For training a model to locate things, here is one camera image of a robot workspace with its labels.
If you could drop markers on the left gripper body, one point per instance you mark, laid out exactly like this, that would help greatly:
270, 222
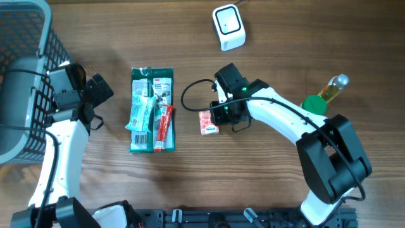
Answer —
93, 92

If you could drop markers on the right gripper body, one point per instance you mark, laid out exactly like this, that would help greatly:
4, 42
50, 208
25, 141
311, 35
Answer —
226, 114

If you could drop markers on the orange small carton box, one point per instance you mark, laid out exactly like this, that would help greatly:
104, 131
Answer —
207, 127

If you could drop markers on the green 3M product package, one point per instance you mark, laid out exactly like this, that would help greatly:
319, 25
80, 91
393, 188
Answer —
153, 82

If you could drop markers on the red stick sachet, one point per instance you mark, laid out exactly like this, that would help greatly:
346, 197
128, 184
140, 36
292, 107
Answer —
166, 111

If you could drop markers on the small yellow oil bottle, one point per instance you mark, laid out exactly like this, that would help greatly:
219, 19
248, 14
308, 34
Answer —
335, 86

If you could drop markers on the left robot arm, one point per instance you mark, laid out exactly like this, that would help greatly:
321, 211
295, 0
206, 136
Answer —
68, 127

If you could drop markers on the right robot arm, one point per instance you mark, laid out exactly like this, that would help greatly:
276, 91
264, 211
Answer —
332, 158

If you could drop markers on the white barcode scanner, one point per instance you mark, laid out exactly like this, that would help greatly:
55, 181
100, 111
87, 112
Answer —
228, 27

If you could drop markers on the teal wrapped packet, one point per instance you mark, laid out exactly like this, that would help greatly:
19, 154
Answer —
140, 113

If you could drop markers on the grey plastic shopping basket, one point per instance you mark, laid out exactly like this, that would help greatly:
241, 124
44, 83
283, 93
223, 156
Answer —
30, 47

